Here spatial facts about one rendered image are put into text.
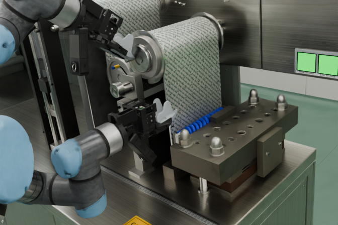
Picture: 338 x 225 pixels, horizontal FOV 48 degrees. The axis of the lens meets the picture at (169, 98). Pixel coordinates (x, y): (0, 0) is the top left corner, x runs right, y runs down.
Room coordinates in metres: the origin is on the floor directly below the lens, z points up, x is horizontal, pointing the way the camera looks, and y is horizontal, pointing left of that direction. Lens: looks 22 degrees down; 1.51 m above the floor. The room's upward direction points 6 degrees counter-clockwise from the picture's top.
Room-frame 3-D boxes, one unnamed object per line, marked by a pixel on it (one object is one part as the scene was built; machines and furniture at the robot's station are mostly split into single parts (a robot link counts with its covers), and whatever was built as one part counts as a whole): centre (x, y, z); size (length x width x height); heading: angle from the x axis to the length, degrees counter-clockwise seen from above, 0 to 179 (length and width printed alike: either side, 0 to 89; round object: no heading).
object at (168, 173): (1.03, -0.08, 0.92); 0.28 x 0.04 x 0.04; 134
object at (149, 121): (0.86, 0.10, 1.12); 0.12 x 0.08 x 0.09; 134
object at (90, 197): (0.75, 0.23, 1.01); 0.11 x 0.08 x 0.11; 76
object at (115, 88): (0.95, 0.13, 1.18); 0.04 x 0.02 x 0.04; 44
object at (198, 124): (1.01, -0.09, 1.03); 0.21 x 0.04 x 0.03; 134
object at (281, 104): (1.04, -0.33, 1.05); 0.04 x 0.04 x 0.04
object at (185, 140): (0.88, -0.03, 1.05); 0.04 x 0.04 x 0.04
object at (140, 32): (0.99, 0.05, 1.25); 0.15 x 0.01 x 0.15; 44
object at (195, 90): (1.02, -0.08, 1.11); 0.23 x 0.01 x 0.18; 134
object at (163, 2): (1.36, 0.02, 1.34); 0.07 x 0.07 x 0.07; 44
